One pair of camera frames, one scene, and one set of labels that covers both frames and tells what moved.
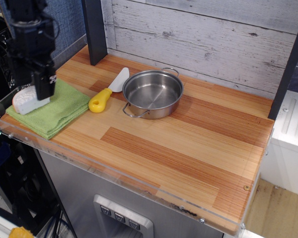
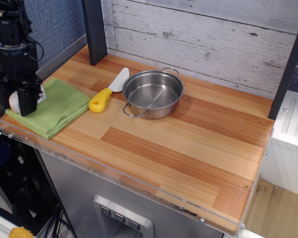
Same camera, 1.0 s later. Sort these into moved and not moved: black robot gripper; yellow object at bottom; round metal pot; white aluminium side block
Moved: black robot gripper
Not moved: white aluminium side block; round metal pot; yellow object at bottom
